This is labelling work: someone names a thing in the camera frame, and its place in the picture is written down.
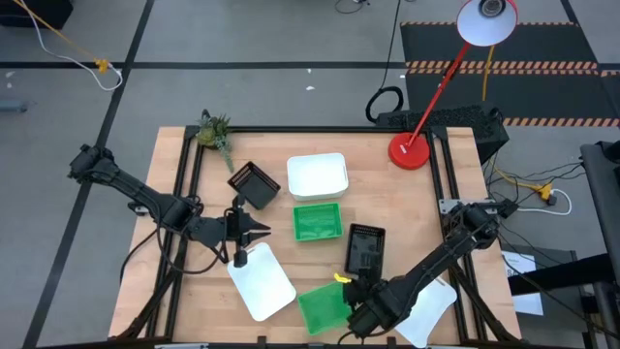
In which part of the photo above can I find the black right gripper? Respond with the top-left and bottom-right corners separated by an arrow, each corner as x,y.
342,279 -> 404,339

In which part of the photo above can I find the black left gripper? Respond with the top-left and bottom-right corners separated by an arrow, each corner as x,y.
189,193 -> 272,270

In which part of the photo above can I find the green slotted plastic basket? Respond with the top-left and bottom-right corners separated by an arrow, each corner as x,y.
296,280 -> 354,336
293,202 -> 345,242

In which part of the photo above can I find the black slotted plastic basket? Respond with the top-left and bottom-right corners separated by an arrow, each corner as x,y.
227,160 -> 282,211
343,222 -> 388,277

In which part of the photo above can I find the white paper sheet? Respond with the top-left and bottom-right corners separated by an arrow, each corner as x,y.
500,249 -> 545,317

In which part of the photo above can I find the black perforated case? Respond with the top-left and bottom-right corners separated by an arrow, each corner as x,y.
375,101 -> 512,165

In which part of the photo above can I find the red desk lamp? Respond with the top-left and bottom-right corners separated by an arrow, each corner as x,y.
387,0 -> 519,172

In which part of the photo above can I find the yellow power plug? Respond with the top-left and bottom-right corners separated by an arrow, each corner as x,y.
535,181 -> 558,203

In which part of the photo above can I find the black hazard striped mat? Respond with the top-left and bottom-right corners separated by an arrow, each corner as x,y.
398,19 -> 620,129

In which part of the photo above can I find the black aluminium table frame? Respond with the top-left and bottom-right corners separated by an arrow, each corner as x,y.
114,124 -> 523,346

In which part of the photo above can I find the black looped cable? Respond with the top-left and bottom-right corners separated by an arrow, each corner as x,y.
363,0 -> 406,125

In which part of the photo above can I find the white power cable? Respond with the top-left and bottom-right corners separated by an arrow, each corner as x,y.
514,187 -> 574,217

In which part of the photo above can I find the white floor cable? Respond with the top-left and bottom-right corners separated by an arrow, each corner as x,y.
20,0 -> 125,93

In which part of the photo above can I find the yellow cable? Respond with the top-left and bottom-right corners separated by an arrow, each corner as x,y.
480,45 -> 496,103

